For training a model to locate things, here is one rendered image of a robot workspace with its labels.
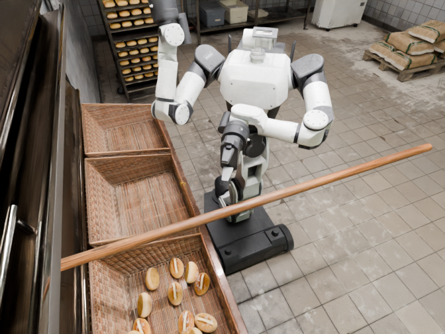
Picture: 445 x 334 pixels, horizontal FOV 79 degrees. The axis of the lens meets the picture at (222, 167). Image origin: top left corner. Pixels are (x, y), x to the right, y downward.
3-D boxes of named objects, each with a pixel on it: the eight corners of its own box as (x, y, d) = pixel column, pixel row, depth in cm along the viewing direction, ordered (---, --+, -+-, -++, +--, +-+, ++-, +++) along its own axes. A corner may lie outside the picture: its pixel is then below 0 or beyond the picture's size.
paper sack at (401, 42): (432, 55, 370) (439, 43, 358) (409, 58, 363) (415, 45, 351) (400, 40, 413) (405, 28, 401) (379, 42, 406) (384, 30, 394)
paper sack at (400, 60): (400, 73, 369) (406, 61, 357) (381, 61, 393) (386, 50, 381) (436, 64, 381) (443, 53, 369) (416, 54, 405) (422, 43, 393)
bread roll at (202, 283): (197, 273, 130) (197, 268, 126) (211, 276, 129) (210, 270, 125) (193, 295, 123) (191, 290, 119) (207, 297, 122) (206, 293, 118)
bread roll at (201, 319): (191, 327, 114) (190, 323, 110) (198, 311, 118) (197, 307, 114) (214, 336, 111) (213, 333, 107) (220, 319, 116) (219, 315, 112)
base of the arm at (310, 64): (295, 105, 114) (295, 85, 120) (328, 99, 109) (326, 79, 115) (289, 79, 103) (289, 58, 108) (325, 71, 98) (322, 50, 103)
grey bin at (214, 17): (206, 27, 460) (205, 11, 443) (197, 18, 493) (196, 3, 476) (226, 24, 470) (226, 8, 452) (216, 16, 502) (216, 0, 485)
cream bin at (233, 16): (230, 24, 471) (230, 8, 454) (218, 15, 503) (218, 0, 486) (248, 21, 481) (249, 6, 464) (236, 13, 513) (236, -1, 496)
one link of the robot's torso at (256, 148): (222, 130, 154) (222, 103, 142) (243, 124, 158) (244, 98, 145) (244, 162, 136) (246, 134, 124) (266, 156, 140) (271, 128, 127)
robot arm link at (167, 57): (159, 26, 97) (156, 66, 100) (163, 23, 89) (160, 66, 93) (177, 30, 99) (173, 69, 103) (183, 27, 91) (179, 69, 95)
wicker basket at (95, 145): (99, 187, 169) (83, 154, 149) (92, 134, 205) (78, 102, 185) (175, 166, 182) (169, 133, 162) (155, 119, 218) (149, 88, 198)
